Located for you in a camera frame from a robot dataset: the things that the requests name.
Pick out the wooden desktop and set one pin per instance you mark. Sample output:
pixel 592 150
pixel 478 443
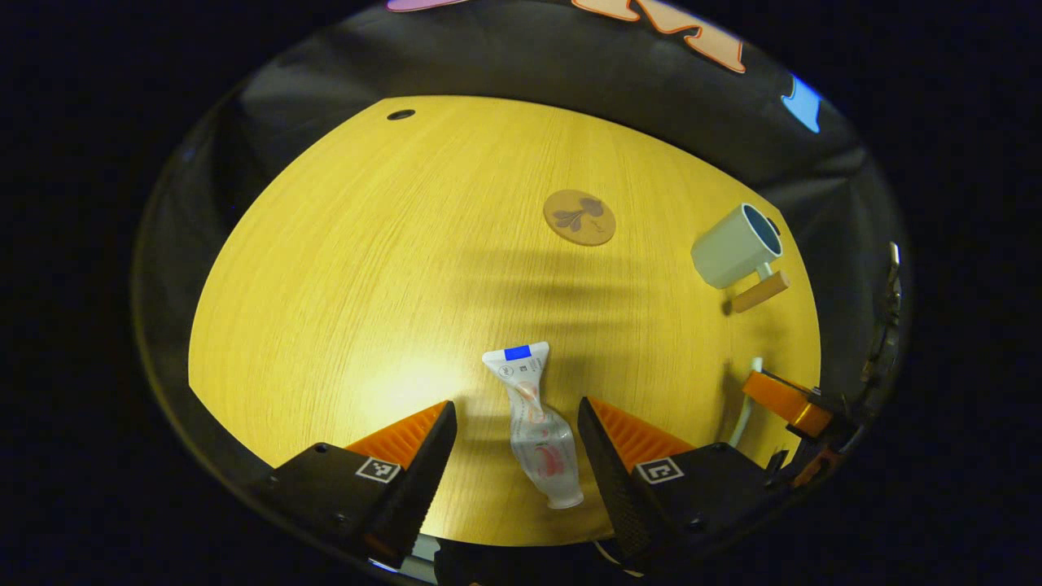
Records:
pixel 366 285

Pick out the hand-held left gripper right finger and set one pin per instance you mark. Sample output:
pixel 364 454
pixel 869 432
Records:
pixel 615 480

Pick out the white toothpaste tube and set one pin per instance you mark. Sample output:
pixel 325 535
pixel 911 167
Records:
pixel 541 443

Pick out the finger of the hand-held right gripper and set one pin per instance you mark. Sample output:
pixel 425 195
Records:
pixel 785 400
pixel 818 468

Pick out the round brown coaster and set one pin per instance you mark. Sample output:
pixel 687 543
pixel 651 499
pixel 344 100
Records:
pixel 580 218

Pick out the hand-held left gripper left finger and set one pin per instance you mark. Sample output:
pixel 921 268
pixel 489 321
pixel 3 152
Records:
pixel 423 480

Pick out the pale green toothbrush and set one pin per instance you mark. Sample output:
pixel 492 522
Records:
pixel 747 407

